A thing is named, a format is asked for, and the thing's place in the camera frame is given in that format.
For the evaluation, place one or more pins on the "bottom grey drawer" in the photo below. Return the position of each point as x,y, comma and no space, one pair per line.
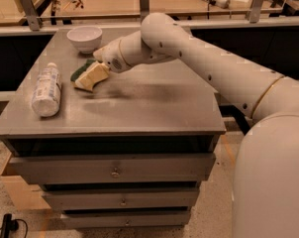
126,219

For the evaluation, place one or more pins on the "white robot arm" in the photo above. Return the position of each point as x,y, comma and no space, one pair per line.
266,180

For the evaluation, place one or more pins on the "grey drawer cabinet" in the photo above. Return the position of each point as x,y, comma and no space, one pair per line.
152,109

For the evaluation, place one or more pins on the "green and yellow sponge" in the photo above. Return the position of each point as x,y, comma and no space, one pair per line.
80,79

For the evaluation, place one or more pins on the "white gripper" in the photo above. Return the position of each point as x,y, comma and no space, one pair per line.
111,55

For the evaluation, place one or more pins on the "middle metal railing bracket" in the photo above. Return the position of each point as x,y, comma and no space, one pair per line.
144,8

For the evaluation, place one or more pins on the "right metal railing bracket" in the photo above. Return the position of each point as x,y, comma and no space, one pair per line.
253,13

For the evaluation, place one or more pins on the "metal railing bracket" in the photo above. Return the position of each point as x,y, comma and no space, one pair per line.
144,8
253,13
32,16

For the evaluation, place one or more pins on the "middle grey drawer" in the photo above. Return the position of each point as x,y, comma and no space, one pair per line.
121,198

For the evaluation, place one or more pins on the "top grey drawer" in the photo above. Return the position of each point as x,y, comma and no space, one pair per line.
113,168

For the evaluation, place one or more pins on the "left metal railing bracket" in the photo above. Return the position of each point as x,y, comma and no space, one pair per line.
32,16

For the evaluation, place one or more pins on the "plastic bottle lying down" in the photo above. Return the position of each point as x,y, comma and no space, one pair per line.
45,101

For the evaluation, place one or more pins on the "white ceramic bowl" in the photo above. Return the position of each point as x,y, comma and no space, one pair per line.
86,39

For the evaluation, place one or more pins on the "grey drawer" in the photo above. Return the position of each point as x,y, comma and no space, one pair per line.
126,219
113,168
121,198

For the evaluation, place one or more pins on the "cardboard box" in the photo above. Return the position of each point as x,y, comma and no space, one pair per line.
24,196

